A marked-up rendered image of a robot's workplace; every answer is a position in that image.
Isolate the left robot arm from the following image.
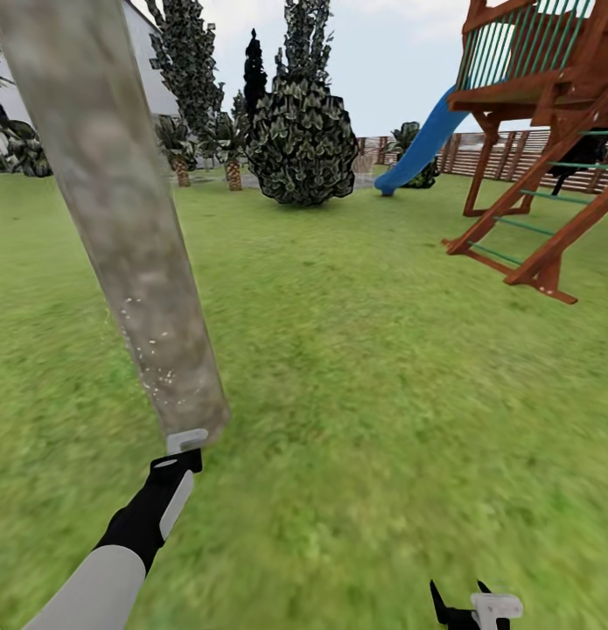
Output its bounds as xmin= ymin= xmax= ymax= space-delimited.
xmin=22 ymin=429 xmax=207 ymax=630

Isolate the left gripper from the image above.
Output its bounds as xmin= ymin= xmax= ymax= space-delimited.
xmin=174 ymin=448 xmax=202 ymax=473

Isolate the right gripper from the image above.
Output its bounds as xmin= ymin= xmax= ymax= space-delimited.
xmin=430 ymin=580 xmax=511 ymax=630

